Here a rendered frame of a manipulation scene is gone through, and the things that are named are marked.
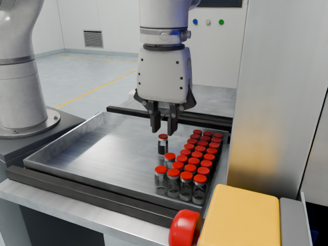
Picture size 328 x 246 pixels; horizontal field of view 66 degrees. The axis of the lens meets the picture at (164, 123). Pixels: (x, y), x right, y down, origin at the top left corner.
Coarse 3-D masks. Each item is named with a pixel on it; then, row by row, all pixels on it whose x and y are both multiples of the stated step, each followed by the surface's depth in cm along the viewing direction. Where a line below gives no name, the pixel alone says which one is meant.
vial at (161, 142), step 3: (159, 141) 53; (162, 141) 52; (165, 141) 53; (159, 144) 53; (162, 144) 53; (165, 144) 53; (165, 147) 53; (165, 150) 53; (165, 153) 54; (162, 156) 54
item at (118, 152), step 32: (96, 128) 66; (128, 128) 66; (160, 128) 64; (192, 128) 60; (32, 160) 49; (64, 160) 53; (96, 160) 53; (128, 160) 53; (160, 160) 53; (128, 192) 40
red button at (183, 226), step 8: (176, 216) 22; (184, 216) 21; (192, 216) 21; (200, 216) 23; (176, 224) 21; (184, 224) 21; (192, 224) 21; (200, 224) 23; (176, 232) 20; (184, 232) 20; (192, 232) 20; (168, 240) 21; (176, 240) 20; (184, 240) 20; (192, 240) 20
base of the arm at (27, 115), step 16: (16, 64) 63; (32, 64) 66; (0, 80) 63; (16, 80) 64; (32, 80) 67; (0, 96) 65; (16, 96) 65; (32, 96) 68; (0, 112) 67; (16, 112) 67; (32, 112) 69; (48, 112) 80; (0, 128) 69; (16, 128) 69; (32, 128) 69; (48, 128) 70
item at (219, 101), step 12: (192, 84) 92; (204, 96) 90; (216, 96) 90; (228, 96) 89; (168, 108) 70; (192, 108) 79; (204, 108) 79; (216, 108) 79; (228, 108) 79; (216, 120) 67; (228, 120) 65
